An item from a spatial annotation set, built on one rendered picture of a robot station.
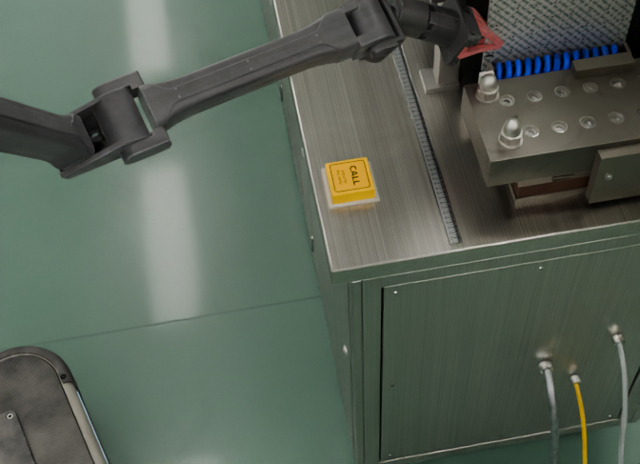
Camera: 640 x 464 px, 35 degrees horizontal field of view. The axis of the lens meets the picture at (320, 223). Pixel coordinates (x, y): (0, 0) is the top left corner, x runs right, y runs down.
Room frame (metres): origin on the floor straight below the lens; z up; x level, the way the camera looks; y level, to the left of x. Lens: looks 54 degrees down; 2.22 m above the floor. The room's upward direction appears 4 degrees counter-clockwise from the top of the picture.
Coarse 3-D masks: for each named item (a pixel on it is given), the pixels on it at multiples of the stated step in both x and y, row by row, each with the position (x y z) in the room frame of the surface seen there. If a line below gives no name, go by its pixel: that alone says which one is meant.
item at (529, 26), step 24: (504, 0) 1.16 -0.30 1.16; (528, 0) 1.16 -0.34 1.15; (552, 0) 1.17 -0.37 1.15; (576, 0) 1.17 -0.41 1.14; (600, 0) 1.18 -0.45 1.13; (624, 0) 1.18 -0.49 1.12; (504, 24) 1.16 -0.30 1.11; (528, 24) 1.16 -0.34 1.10; (552, 24) 1.17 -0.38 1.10; (576, 24) 1.17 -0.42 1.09; (600, 24) 1.18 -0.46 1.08; (624, 24) 1.18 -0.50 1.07; (504, 48) 1.16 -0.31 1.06; (528, 48) 1.16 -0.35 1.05; (552, 48) 1.17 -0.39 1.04; (576, 48) 1.17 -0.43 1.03; (600, 48) 1.18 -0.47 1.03
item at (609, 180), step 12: (636, 144) 0.98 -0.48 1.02; (600, 156) 0.96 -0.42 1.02; (612, 156) 0.96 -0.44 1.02; (624, 156) 0.96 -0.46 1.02; (636, 156) 0.96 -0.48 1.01; (600, 168) 0.95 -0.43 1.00; (612, 168) 0.96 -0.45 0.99; (624, 168) 0.96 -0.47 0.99; (636, 168) 0.96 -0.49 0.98; (600, 180) 0.96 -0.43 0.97; (612, 180) 0.96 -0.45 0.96; (624, 180) 0.96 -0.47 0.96; (636, 180) 0.96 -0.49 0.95; (588, 192) 0.97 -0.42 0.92; (600, 192) 0.96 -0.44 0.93; (612, 192) 0.96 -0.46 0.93; (624, 192) 0.96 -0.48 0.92; (636, 192) 0.96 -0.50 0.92
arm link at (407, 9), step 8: (392, 0) 1.15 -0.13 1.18; (400, 0) 1.14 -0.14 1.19; (408, 0) 1.14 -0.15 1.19; (416, 0) 1.15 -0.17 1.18; (392, 8) 1.13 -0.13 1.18; (400, 8) 1.13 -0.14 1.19; (408, 8) 1.13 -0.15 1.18; (416, 8) 1.13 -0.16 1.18; (424, 8) 1.14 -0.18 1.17; (400, 16) 1.12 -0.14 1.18; (408, 16) 1.12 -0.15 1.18; (416, 16) 1.12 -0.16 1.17; (424, 16) 1.13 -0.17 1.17; (400, 24) 1.11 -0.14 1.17; (408, 24) 1.12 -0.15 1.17; (416, 24) 1.12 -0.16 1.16; (424, 24) 1.12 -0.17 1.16; (408, 32) 1.12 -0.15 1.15; (416, 32) 1.12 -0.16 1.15
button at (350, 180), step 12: (336, 168) 1.05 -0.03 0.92; (348, 168) 1.05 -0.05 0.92; (360, 168) 1.05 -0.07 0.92; (336, 180) 1.02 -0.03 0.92; (348, 180) 1.02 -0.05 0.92; (360, 180) 1.02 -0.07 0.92; (372, 180) 1.02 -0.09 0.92; (336, 192) 1.00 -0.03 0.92; (348, 192) 1.00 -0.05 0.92; (360, 192) 1.00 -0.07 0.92; (372, 192) 1.00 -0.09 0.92
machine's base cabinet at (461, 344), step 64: (320, 256) 1.26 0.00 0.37; (512, 256) 0.90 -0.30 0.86; (576, 256) 0.92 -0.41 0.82; (384, 320) 0.88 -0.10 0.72; (448, 320) 0.89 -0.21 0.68; (512, 320) 0.91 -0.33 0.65; (576, 320) 0.92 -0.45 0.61; (384, 384) 0.88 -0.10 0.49; (448, 384) 0.89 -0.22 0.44; (512, 384) 0.91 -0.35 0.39; (384, 448) 0.88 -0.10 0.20; (448, 448) 0.90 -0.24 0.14
